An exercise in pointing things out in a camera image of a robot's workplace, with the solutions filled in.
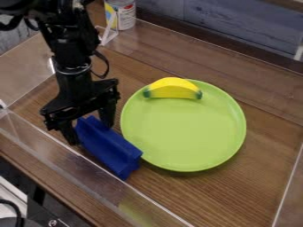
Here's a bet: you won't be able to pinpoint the blue plastic block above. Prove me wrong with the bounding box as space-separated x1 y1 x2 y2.
75 116 143 180

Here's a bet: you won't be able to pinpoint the yellow toy banana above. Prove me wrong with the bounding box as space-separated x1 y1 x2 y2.
143 77 203 99

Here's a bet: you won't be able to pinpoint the green round plate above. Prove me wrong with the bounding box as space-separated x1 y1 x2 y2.
120 80 247 172

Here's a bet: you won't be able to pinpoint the clear acrylic enclosure wall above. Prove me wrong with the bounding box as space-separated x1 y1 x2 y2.
0 107 194 227

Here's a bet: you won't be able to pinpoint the white labelled can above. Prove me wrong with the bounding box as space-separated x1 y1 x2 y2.
104 0 136 31

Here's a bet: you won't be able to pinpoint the black cable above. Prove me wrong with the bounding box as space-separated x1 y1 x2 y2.
0 198 24 227

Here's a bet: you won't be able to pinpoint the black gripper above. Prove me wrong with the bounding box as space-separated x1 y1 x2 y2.
40 69 120 145

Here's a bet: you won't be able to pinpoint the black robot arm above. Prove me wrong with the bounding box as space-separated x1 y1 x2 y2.
0 0 120 145

